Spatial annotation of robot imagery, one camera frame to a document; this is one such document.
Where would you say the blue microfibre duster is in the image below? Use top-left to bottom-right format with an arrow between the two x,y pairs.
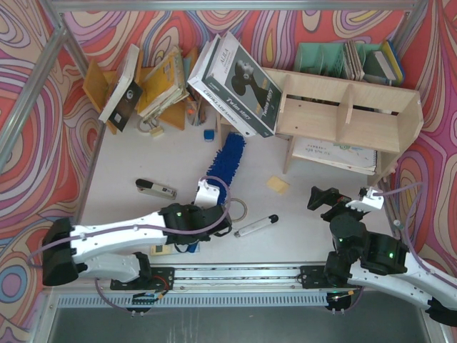
186,131 -> 247,253

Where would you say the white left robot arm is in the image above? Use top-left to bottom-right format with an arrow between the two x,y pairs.
42,203 -> 232,287

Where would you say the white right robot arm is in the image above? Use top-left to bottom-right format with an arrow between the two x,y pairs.
297,187 -> 456,327

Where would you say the wooden bookshelf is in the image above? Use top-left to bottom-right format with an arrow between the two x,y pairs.
216,66 -> 424,191

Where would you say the beige calculator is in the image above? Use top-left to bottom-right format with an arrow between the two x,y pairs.
150,245 -> 178,256

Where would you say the spiral notebook under shelf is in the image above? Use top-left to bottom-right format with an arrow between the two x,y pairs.
292,137 -> 377,175

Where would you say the yellow sticky note pad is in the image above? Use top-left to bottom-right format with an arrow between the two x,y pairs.
266,176 -> 290,194

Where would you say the masking tape roll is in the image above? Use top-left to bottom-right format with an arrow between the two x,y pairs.
227,198 -> 248,222

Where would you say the blue stamp block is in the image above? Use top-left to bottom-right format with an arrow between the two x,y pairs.
204,129 -> 215,141

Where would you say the pencils bundle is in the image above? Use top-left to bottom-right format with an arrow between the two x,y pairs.
185,96 -> 206,126

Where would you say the brown card stack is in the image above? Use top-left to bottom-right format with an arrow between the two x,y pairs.
343,40 -> 365,81

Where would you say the yellow worn books stack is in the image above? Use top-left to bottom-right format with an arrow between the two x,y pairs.
138,46 -> 189,121

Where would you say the white book with black cover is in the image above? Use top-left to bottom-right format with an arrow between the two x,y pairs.
99,44 -> 143,131

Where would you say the white Chokladfabriken book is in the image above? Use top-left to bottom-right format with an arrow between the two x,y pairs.
188,34 -> 257,138

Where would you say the green desk organiser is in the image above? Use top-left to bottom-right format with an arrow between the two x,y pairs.
293,43 -> 391,86

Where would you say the grey book in organiser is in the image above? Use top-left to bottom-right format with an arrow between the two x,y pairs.
363,51 -> 396,82

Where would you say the black white Twins story book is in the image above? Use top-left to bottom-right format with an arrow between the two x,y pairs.
203,32 -> 282,138

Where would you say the blue yellow book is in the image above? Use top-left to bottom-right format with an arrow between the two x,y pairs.
381,40 -> 405,86

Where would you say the yellow wooden book stand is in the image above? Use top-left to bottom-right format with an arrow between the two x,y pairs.
83,47 -> 198,134

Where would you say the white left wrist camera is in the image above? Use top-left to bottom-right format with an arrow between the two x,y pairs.
194,179 -> 220,209

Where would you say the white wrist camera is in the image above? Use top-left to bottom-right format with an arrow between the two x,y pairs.
194,179 -> 220,209
346,187 -> 384,213

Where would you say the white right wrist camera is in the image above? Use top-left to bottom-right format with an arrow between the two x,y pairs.
346,187 -> 384,213

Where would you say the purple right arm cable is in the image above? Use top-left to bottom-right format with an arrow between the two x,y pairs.
378,181 -> 457,287

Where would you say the padlock with ring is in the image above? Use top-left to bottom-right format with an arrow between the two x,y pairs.
137,119 -> 164,138

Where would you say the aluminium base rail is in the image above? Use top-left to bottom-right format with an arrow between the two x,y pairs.
46,261 -> 436,308

